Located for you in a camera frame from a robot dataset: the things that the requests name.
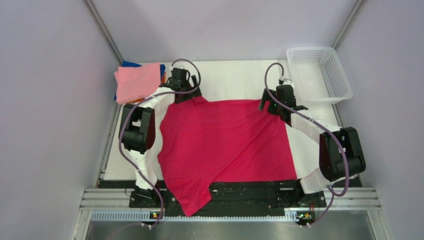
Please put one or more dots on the aluminium rail frame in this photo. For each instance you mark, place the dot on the aluminium rail frame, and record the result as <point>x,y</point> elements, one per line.
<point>114,205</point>

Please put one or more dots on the blue folded t shirt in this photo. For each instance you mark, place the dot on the blue folded t shirt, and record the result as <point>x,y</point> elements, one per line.
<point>132,63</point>

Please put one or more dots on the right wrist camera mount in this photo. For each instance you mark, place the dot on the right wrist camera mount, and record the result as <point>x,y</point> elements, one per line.
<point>285,81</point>

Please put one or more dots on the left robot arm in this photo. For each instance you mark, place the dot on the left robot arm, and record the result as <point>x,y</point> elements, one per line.
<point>137,132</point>

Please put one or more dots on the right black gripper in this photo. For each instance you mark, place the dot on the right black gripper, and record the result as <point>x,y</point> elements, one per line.
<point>262,103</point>

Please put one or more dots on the pink folded t shirt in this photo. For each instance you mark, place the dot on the pink folded t shirt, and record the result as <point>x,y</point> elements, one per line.
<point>137,82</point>

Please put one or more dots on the white plastic basket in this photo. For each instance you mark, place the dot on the white plastic basket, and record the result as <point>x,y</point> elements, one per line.
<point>318,75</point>

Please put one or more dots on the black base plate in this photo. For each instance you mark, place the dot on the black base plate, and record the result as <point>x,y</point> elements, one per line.
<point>236,199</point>

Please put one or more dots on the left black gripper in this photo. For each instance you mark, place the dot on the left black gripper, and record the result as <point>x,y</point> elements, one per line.
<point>191,94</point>

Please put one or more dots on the magenta t shirt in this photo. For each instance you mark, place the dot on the magenta t shirt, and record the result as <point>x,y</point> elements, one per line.
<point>205,142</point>

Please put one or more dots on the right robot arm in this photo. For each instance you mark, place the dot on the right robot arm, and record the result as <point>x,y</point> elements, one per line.
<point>333,153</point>

